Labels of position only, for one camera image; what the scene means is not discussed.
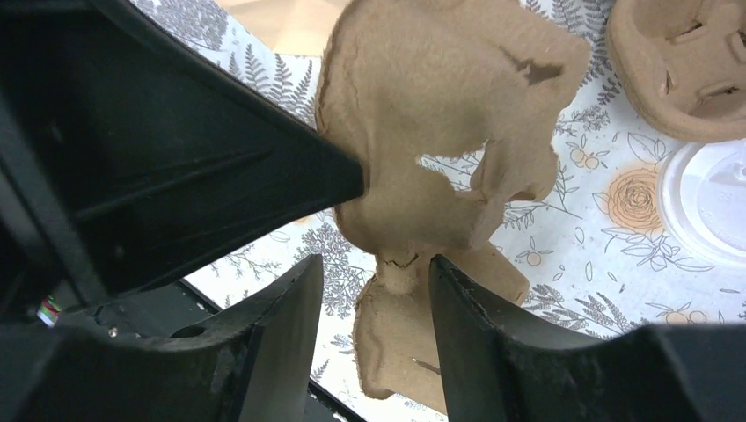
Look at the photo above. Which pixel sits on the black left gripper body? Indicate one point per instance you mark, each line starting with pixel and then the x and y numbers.
pixel 37 187

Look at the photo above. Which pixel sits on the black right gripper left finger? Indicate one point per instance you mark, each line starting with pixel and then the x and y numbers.
pixel 249 362

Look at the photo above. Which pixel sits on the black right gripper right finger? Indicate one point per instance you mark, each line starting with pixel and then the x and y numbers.
pixel 499 362

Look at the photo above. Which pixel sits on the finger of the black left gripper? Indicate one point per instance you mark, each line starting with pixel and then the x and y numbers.
pixel 182 164

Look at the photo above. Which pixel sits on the brown pulp cup carrier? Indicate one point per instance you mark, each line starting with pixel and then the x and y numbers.
pixel 450 107

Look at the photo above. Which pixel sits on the blue checkered paper bag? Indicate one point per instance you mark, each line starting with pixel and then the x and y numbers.
pixel 288 27

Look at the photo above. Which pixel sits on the white coffee lid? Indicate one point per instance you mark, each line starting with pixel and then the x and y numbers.
pixel 701 201

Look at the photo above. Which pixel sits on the floral tablecloth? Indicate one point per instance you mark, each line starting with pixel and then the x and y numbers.
pixel 595 252

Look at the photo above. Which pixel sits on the stack of brown cup carriers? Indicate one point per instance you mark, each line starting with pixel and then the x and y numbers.
pixel 682 65

